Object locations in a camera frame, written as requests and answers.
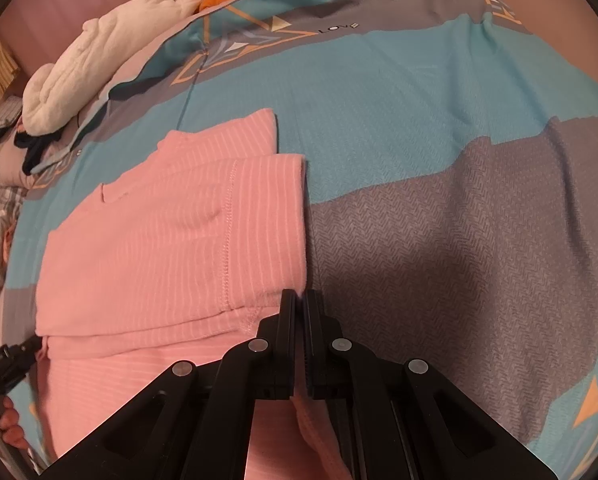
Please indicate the person's left hand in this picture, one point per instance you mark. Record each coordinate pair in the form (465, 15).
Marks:
(14, 425)

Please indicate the mauve pillow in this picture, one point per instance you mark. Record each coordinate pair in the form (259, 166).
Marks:
(11, 170)

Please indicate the teal grey printed blanket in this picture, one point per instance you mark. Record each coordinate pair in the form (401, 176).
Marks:
(404, 160)

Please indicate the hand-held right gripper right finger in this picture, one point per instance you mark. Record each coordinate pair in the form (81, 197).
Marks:
(316, 325)

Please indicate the dark cloth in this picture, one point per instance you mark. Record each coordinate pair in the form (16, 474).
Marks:
(34, 152)

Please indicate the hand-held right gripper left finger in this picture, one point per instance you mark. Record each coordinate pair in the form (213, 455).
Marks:
(289, 325)

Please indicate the pink knit sweater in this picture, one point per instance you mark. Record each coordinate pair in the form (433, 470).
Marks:
(169, 240)

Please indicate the white goose plush toy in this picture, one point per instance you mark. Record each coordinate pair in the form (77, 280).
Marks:
(94, 55)

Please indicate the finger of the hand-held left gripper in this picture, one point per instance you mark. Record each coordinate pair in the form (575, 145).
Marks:
(26, 347)

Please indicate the peach cloth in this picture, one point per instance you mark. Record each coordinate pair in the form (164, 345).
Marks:
(6, 242)

